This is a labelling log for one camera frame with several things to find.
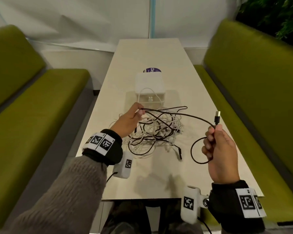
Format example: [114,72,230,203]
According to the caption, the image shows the person's left hand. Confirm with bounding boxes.
[110,102,146,139]

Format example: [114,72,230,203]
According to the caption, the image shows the person's right hand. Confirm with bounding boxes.
[201,124,240,184]

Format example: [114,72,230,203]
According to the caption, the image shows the tangle of white cables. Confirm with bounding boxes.
[108,87,186,161]

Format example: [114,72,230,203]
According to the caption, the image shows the black cables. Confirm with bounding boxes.
[138,106,221,165]

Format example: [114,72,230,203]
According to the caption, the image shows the white drawer box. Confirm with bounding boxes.
[134,72,166,106]

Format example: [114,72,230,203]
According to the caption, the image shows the person's left forearm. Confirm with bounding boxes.
[0,157,108,234]

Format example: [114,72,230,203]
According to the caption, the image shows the person's camouflage trousers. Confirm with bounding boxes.
[102,200,210,234]

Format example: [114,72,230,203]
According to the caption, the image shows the black left marker wristband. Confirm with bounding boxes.
[82,129,124,166]

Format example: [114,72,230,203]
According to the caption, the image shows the black marker wristband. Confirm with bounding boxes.
[82,129,124,166]
[207,180,268,234]

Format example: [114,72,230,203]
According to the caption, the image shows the black right marker wristband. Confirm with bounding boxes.
[207,180,268,234]

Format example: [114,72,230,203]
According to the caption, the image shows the beige table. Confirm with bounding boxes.
[76,38,264,201]

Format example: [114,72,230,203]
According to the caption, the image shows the green bench sofa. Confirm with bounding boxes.
[194,19,293,223]
[0,24,91,229]

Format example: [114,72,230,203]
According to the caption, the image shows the light blue vertical strip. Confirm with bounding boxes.
[149,0,157,39]

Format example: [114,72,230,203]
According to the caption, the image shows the green leafy plant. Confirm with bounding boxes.
[235,0,293,50]

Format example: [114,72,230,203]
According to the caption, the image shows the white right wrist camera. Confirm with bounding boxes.
[180,185,209,225]

